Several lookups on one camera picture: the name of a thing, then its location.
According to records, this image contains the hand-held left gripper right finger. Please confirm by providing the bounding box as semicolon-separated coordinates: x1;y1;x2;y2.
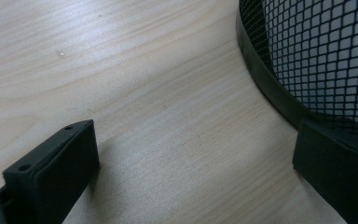
292;119;358;224

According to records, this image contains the black mesh basket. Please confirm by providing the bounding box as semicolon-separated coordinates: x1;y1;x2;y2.
236;0;358;139

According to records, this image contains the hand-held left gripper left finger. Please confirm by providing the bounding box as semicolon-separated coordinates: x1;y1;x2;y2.
1;119;101;224

